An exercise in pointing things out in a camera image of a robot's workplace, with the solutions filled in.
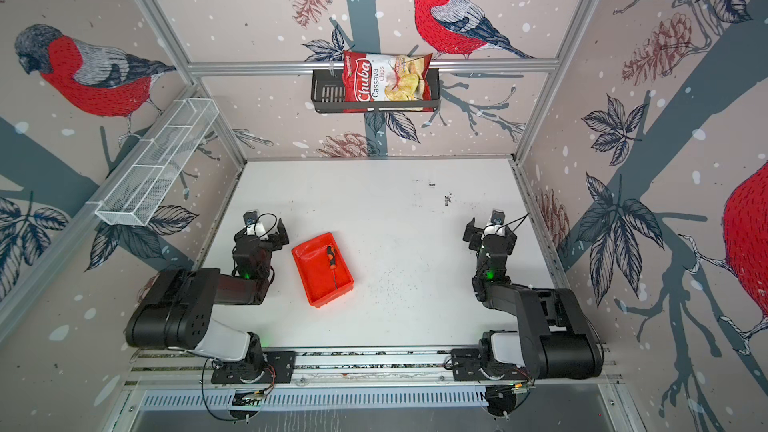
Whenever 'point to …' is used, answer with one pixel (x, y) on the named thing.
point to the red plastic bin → (313, 266)
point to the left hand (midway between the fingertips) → (264, 221)
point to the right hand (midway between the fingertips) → (487, 226)
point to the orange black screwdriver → (333, 263)
